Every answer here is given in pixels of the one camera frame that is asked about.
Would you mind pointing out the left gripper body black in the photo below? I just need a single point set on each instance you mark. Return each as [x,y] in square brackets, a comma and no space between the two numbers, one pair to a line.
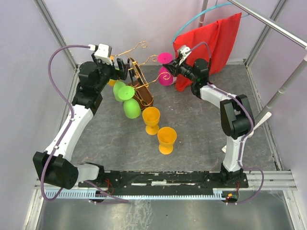
[105,71]

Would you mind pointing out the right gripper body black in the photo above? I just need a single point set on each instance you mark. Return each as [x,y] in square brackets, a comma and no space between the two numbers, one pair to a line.
[186,72]

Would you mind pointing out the orange wine glass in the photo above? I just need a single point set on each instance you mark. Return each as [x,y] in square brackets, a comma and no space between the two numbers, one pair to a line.
[166,137]
[151,117]
[113,78]

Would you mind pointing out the magenta wine glass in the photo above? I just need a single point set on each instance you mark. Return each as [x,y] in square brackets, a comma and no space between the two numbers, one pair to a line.
[165,78]

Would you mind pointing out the green wine glass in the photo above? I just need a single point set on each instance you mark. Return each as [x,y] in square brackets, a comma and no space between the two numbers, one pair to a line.
[123,92]
[131,108]

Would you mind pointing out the gold wine glass rack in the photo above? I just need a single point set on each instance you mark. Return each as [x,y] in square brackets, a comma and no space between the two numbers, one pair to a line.
[138,80]

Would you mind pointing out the orange wine glass front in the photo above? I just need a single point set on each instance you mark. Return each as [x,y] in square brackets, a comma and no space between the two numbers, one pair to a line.
[166,137]

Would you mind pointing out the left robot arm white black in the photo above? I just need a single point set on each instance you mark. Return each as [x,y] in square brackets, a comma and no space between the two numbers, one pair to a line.
[53,166]

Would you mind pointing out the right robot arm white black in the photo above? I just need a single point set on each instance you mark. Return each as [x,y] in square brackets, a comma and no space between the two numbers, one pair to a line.
[236,116]

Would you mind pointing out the red cloth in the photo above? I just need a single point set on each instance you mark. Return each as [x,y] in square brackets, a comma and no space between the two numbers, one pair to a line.
[220,36]

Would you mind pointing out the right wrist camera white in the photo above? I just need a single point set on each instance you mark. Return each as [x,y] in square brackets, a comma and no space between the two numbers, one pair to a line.
[183,53]

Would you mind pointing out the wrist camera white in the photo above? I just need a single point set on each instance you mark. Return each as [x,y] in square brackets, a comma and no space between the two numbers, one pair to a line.
[101,52]
[183,53]

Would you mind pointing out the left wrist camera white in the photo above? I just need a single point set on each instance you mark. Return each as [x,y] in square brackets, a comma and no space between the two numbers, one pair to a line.
[101,52]

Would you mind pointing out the metal clothes rail stand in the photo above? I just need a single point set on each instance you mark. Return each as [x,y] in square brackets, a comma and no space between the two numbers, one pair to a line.
[279,70]

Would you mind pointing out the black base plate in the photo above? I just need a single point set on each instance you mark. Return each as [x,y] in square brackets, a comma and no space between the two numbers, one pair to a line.
[169,182]

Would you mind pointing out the white cable duct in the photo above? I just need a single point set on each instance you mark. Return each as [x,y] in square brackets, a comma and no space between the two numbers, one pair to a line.
[96,195]

